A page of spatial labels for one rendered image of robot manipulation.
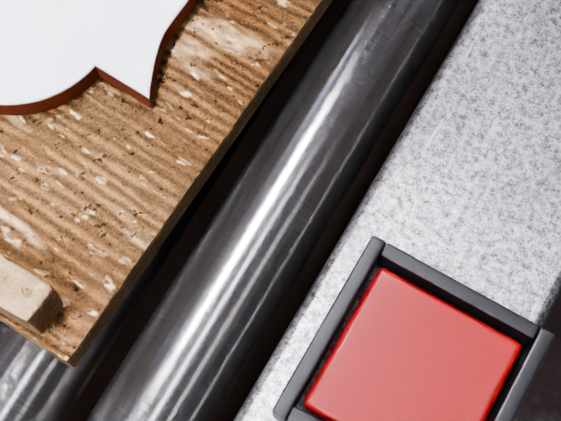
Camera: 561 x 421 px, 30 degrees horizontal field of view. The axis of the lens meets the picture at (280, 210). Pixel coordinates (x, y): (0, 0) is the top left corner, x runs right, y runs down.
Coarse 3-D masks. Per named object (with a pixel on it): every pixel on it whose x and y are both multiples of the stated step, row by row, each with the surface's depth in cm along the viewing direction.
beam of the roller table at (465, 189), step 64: (512, 0) 44; (448, 64) 43; (512, 64) 43; (448, 128) 42; (512, 128) 42; (384, 192) 42; (448, 192) 42; (512, 192) 41; (448, 256) 41; (512, 256) 41; (320, 320) 40; (256, 384) 39
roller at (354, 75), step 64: (384, 0) 44; (448, 0) 45; (320, 64) 43; (384, 64) 43; (320, 128) 42; (384, 128) 44; (256, 192) 41; (320, 192) 42; (192, 256) 41; (256, 256) 40; (192, 320) 39; (256, 320) 40; (128, 384) 39; (192, 384) 39
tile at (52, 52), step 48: (0, 0) 40; (48, 0) 40; (96, 0) 40; (144, 0) 40; (192, 0) 41; (0, 48) 40; (48, 48) 40; (96, 48) 40; (144, 48) 40; (0, 96) 39; (48, 96) 39; (144, 96) 39
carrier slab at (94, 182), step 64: (256, 0) 42; (320, 0) 42; (192, 64) 41; (256, 64) 41; (0, 128) 40; (64, 128) 40; (128, 128) 40; (192, 128) 40; (0, 192) 39; (64, 192) 39; (128, 192) 39; (192, 192) 40; (64, 256) 39; (128, 256) 39; (0, 320) 39; (64, 320) 38
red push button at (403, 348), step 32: (384, 288) 39; (416, 288) 39; (352, 320) 39; (384, 320) 39; (416, 320) 39; (448, 320) 39; (352, 352) 38; (384, 352) 38; (416, 352) 38; (448, 352) 38; (480, 352) 38; (512, 352) 38; (320, 384) 38; (352, 384) 38; (384, 384) 38; (416, 384) 38; (448, 384) 38; (480, 384) 38; (320, 416) 38; (352, 416) 37; (384, 416) 37; (416, 416) 37; (448, 416) 37; (480, 416) 37
